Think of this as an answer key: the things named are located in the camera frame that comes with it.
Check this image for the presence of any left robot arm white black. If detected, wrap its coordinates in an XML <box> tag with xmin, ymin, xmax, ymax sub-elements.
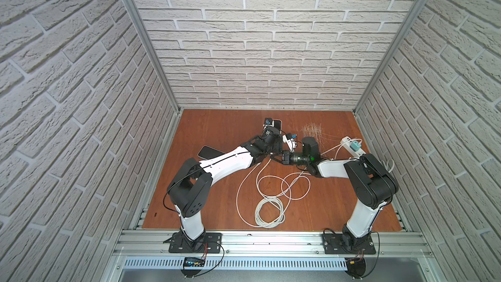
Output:
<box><xmin>166</xmin><ymin>125</ymin><xmax>283</xmax><ymax>242</ymax></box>

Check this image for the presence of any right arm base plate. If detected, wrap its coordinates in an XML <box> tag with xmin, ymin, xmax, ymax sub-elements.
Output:
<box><xmin>322</xmin><ymin>232</ymin><xmax>377</xmax><ymax>255</ymax></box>

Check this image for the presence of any phone with grey case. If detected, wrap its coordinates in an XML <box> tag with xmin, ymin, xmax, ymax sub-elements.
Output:
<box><xmin>198</xmin><ymin>146</ymin><xmax>224</xmax><ymax>160</ymax></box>

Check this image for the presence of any aluminium front rail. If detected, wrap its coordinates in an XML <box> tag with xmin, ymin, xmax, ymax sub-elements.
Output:
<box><xmin>112</xmin><ymin>230</ymin><xmax>433</xmax><ymax>271</ymax></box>

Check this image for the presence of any controller board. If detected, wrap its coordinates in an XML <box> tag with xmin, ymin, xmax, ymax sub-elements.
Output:
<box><xmin>182</xmin><ymin>257</ymin><xmax>206</xmax><ymax>268</ymax></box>
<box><xmin>345</xmin><ymin>258</ymin><xmax>367</xmax><ymax>279</ymax></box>

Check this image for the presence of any left controller board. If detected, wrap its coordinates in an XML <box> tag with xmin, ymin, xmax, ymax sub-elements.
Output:
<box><xmin>182</xmin><ymin>257</ymin><xmax>206</xmax><ymax>268</ymax></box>

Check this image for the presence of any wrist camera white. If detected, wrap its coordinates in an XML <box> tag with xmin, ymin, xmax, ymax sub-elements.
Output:
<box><xmin>283</xmin><ymin>133</ymin><xmax>297</xmax><ymax>152</ymax></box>
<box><xmin>264</xmin><ymin>117</ymin><xmax>274</xmax><ymax>127</ymax></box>

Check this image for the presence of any right controller board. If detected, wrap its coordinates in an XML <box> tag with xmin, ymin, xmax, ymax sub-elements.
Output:
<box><xmin>345</xmin><ymin>258</ymin><xmax>367</xmax><ymax>279</ymax></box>

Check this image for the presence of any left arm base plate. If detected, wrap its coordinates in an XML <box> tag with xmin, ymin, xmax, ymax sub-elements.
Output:
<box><xmin>164</xmin><ymin>231</ymin><xmax>223</xmax><ymax>254</ymax></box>

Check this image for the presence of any teal USB charger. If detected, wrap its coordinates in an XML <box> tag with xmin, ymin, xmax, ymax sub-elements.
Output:
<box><xmin>350</xmin><ymin>140</ymin><xmax>361</xmax><ymax>151</ymax></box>

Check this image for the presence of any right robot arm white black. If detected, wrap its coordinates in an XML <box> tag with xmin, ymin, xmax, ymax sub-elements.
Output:
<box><xmin>279</xmin><ymin>133</ymin><xmax>399</xmax><ymax>253</ymax></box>

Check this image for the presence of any white charging cable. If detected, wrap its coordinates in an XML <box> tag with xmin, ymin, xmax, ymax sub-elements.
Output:
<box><xmin>256</xmin><ymin>138</ymin><xmax>363</xmax><ymax>204</ymax></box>
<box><xmin>235</xmin><ymin>164</ymin><xmax>287</xmax><ymax>228</ymax></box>

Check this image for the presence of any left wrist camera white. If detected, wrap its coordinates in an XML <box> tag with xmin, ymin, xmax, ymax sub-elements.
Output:
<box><xmin>264</xmin><ymin>117</ymin><xmax>274</xmax><ymax>127</ymax></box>

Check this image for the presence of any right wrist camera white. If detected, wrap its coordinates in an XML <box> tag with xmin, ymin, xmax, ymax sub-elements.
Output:
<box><xmin>283</xmin><ymin>133</ymin><xmax>297</xmax><ymax>152</ymax></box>

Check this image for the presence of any white power strip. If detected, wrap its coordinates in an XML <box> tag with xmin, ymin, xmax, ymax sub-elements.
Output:
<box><xmin>340</xmin><ymin>137</ymin><xmax>366</xmax><ymax>161</ymax></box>

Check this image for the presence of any phone with pink case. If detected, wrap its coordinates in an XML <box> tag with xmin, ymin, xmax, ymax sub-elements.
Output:
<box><xmin>272</xmin><ymin>120</ymin><xmax>282</xmax><ymax>131</ymax></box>

